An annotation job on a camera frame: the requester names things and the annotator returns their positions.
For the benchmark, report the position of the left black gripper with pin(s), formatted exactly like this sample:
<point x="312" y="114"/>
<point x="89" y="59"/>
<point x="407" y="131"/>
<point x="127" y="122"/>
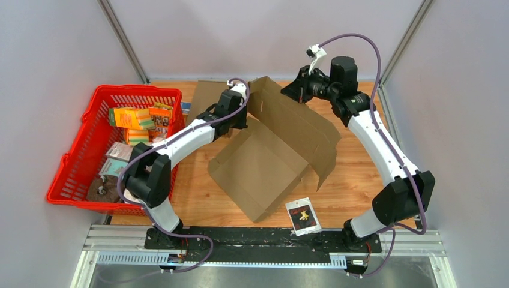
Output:
<point x="243" y="123"/>

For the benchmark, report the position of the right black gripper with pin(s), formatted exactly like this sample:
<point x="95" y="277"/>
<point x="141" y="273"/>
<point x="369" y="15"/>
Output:
<point x="298" y="89"/>

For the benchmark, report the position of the cardboard box stack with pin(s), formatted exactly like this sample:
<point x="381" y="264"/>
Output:
<point x="264" y="162"/>

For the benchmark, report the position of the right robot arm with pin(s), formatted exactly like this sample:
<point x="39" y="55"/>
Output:
<point x="407" y="190"/>

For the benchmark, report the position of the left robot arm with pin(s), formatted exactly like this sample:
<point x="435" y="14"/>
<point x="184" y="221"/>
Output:
<point x="146" y="176"/>

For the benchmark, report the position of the orange snack packet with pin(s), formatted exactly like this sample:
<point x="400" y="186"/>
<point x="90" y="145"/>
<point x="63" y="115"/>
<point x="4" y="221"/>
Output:
<point x="161" y="114"/>

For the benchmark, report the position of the orange sponge pack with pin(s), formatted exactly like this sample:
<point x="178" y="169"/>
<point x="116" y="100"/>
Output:
<point x="131" y="118"/>

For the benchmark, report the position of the pink packaged item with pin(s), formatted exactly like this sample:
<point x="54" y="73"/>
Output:
<point x="119" y="151"/>

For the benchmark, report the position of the teal packaged item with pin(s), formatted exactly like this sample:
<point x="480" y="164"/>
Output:
<point x="112" y="167"/>

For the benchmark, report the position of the plastic bag with printed card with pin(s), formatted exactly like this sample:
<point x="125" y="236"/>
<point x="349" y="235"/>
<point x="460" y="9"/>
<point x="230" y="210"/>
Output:
<point x="303" y="217"/>

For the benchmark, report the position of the red plastic shopping basket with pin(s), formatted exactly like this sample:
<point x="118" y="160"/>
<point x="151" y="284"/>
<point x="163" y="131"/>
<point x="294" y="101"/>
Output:
<point x="82" y="163"/>

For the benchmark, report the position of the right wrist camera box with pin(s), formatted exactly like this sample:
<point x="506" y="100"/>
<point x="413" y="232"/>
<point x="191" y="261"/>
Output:
<point x="316" y="53"/>

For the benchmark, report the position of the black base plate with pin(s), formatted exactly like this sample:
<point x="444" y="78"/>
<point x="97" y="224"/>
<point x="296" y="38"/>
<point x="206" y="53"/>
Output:
<point x="260" y="244"/>

